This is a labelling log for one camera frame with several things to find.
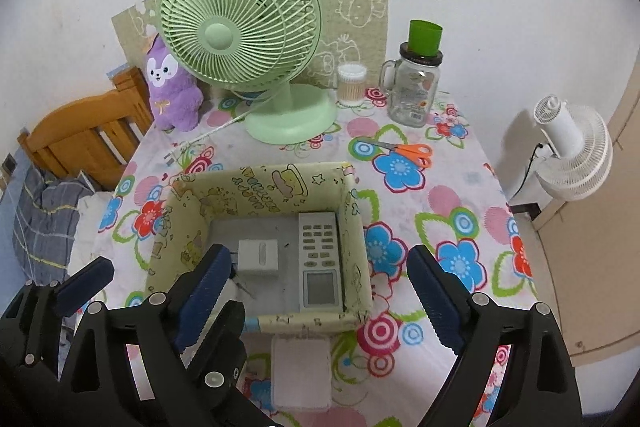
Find purple plush toy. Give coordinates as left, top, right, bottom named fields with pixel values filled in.
left=144, top=34, right=203, bottom=131

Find black power cable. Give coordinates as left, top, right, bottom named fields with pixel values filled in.
left=515, top=139, right=546, bottom=202

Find wooden bed headboard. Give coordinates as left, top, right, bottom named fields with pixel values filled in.
left=17, top=67, right=156, bottom=192

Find cotton swab container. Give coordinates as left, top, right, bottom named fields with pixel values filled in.
left=336, top=63, right=368, bottom=108

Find white charger block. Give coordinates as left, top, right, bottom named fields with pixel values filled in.
left=236, top=238, right=279, bottom=277

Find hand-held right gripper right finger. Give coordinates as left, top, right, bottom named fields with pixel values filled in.
left=406, top=244, right=583, bottom=427

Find floral tablecloth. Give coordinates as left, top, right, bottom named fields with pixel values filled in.
left=62, top=79, right=538, bottom=427

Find green desk fan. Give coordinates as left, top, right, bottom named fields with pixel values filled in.
left=159, top=0, right=337, bottom=145

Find beige wooden door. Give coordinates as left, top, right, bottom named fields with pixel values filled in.
left=530, top=52, right=640, bottom=368

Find white fan power cord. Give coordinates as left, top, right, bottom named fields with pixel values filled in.
left=162, top=94, right=271, bottom=168

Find white square flat box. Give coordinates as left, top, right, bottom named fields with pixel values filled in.
left=271, top=337, right=332, bottom=412

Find orange handled scissors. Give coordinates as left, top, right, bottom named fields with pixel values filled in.
left=357, top=137, right=433, bottom=168

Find white remote control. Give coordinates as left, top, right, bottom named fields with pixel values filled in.
left=298, top=213, right=346, bottom=310

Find glass mug jar green lid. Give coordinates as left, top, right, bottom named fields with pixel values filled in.
left=380, top=20, right=445, bottom=128

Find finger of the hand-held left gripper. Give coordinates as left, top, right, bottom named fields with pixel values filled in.
left=189, top=301, right=247, bottom=413
left=0, top=256, right=117, bottom=370

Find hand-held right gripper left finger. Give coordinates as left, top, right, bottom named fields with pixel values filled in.
left=59, top=243, right=233, bottom=427

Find grey plaid pillow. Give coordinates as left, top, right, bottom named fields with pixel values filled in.
left=12, top=167, right=96, bottom=288

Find yellow patterned storage box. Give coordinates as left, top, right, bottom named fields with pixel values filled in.
left=146, top=161, right=375, bottom=334

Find dark brown shelf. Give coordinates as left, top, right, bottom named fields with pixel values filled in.
left=507, top=203, right=540, bottom=222

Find white pedestal fan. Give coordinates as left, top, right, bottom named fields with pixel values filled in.
left=532, top=94, right=613, bottom=201

